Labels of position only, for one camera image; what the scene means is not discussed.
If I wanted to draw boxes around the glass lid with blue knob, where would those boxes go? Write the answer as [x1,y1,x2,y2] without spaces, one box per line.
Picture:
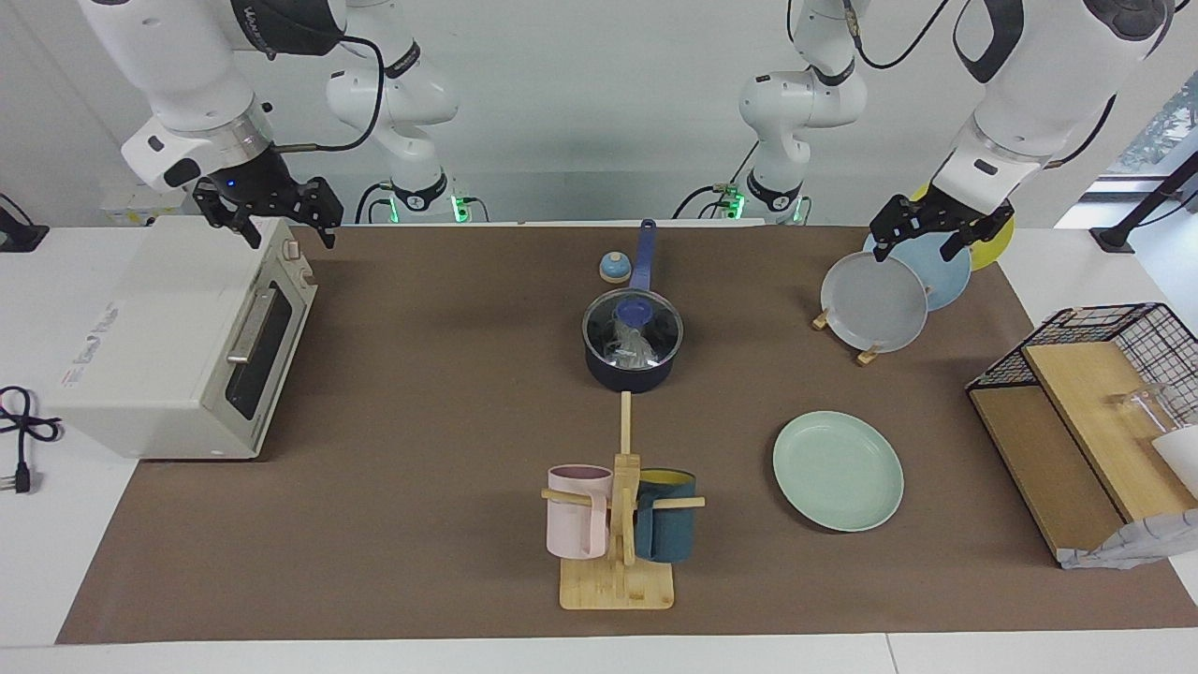
[582,288,685,368]

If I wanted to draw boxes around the clear plastic bag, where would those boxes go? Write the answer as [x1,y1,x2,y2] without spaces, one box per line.
[608,318,661,366]

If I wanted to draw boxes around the light blue plate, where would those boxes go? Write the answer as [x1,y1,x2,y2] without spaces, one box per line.
[862,212,973,312]

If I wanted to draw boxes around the yellow plate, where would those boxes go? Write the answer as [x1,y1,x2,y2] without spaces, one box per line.
[913,183,1015,272]

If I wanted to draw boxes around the gray plate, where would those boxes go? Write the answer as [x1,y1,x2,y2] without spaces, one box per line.
[821,251,929,355]

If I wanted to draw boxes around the wooden plate rack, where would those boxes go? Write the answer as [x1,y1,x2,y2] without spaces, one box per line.
[811,304,883,367]

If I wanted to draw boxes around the light green plate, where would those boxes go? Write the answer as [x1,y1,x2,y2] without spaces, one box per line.
[772,410,906,534]

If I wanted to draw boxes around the white box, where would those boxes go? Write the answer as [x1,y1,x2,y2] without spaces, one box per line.
[101,183,202,227]

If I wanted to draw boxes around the white toaster oven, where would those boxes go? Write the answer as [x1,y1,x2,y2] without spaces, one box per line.
[45,215,319,462]

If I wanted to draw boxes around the black clamp stand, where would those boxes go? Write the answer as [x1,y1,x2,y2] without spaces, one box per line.
[1090,150,1198,256]

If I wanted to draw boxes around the black clamp base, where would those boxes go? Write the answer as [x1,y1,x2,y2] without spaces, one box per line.
[0,194,50,254]

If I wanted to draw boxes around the clear glass cup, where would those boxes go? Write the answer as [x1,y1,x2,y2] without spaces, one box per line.
[1109,382,1182,436]

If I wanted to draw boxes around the dark blue saucepan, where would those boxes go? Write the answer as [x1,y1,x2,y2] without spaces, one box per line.
[582,219,685,394]

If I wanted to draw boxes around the white cup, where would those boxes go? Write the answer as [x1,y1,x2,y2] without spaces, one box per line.
[1151,426,1198,499]

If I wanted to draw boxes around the white patterned cloth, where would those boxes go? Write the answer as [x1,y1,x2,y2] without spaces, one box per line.
[1058,508,1198,570]

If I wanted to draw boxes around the brown table mat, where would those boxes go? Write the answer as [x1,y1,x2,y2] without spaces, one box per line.
[56,225,1198,645]

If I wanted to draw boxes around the dark teal mug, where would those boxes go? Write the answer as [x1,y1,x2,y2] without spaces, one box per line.
[633,468,697,564]

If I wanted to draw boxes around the pink mug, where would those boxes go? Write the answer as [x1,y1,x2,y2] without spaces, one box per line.
[547,464,615,561]

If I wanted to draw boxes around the wooden mug tree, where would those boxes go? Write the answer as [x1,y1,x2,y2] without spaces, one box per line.
[540,391,706,611]

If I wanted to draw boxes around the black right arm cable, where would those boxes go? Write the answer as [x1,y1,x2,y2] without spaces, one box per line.
[271,33,387,153]

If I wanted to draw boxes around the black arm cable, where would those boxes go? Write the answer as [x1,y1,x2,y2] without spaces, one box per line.
[842,0,956,65]
[271,33,387,153]

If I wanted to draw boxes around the black wire basket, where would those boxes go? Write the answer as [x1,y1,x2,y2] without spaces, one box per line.
[966,302,1198,427]

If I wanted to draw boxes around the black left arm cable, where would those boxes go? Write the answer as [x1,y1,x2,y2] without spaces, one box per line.
[842,0,956,65]

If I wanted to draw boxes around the black power cable with plug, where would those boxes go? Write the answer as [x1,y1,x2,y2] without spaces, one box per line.
[0,386,63,495]

